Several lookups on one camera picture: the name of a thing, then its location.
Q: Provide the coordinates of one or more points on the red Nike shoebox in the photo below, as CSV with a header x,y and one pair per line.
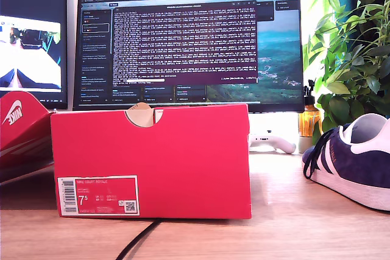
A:
x,y
152,165

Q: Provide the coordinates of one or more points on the blue suede adidas shoe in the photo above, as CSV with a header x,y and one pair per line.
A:
x,y
359,168

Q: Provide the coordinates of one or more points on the large black computer monitor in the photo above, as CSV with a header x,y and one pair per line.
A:
x,y
182,44

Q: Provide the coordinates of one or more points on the white game controller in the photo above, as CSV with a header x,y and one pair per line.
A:
x,y
283,145

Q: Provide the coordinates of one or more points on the small white pot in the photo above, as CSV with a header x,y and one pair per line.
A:
x,y
304,144

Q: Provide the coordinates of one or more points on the amber pump bottle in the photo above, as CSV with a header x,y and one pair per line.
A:
x,y
309,120

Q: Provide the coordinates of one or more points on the green leafy potted plant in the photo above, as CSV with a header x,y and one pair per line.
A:
x,y
359,68

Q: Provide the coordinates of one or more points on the small black computer monitor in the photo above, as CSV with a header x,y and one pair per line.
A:
x,y
30,4

